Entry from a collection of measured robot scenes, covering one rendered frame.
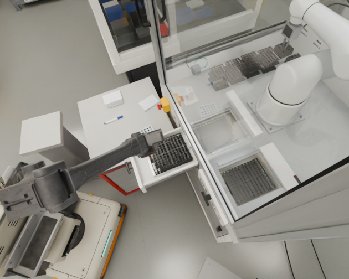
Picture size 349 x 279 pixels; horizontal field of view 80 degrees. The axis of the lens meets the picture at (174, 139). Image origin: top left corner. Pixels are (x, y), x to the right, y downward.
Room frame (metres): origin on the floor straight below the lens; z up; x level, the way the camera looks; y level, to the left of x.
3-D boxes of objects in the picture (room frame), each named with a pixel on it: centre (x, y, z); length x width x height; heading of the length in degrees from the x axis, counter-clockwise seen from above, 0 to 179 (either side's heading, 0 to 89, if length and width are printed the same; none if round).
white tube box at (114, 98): (1.02, 0.40, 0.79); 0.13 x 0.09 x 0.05; 103
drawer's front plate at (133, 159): (0.43, 0.24, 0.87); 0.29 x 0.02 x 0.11; 14
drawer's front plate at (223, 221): (0.21, -0.14, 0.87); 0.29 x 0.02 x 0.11; 14
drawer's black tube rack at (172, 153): (0.48, 0.05, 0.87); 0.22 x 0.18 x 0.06; 104
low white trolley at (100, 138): (0.84, 0.32, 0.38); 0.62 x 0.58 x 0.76; 14
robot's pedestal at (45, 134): (0.86, 0.93, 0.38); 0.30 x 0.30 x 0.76; 8
